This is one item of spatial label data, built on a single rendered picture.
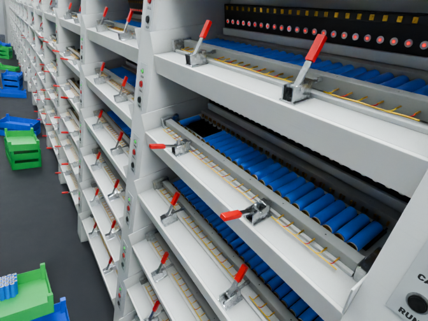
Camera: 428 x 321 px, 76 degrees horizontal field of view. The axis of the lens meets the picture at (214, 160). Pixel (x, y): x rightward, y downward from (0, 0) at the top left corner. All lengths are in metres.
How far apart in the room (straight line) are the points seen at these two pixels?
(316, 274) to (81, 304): 1.28
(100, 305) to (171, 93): 1.10
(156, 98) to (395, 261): 0.62
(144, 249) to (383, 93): 0.79
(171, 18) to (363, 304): 0.67
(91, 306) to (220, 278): 1.00
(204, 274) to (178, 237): 0.12
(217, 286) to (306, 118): 0.40
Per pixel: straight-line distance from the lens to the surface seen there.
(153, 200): 0.82
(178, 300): 0.84
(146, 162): 0.82
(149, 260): 0.93
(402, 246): 0.34
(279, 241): 0.44
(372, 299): 0.37
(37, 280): 1.68
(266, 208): 0.46
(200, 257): 0.66
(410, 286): 0.35
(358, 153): 0.34
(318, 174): 0.54
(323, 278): 0.42
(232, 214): 0.42
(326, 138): 0.36
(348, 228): 0.46
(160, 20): 0.73
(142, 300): 1.09
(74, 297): 1.59
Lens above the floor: 1.22
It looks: 23 degrees down
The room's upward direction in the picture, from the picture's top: 13 degrees clockwise
